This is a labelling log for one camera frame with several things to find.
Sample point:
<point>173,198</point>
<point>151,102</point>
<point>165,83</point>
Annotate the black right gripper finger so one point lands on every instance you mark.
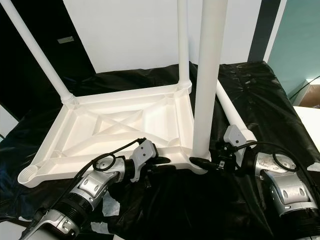
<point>202,163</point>

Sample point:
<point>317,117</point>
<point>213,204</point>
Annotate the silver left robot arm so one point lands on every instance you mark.
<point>90,192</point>

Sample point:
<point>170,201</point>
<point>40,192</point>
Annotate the black plastic cover sheet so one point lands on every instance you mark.
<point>270,115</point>

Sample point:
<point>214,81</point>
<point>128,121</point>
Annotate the black door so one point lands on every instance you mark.
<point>40,75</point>

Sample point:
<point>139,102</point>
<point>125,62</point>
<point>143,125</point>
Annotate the silver metal door latch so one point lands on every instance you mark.
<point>66,39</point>

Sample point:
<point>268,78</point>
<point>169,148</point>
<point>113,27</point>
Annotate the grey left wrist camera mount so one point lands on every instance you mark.
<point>142,157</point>

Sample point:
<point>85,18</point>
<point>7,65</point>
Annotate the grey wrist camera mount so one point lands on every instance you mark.
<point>234,140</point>
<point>142,157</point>

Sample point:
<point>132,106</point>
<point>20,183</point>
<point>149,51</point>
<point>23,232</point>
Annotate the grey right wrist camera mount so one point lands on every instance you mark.
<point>234,140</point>

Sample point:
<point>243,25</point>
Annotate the black vertical wall post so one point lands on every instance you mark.
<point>264,30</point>

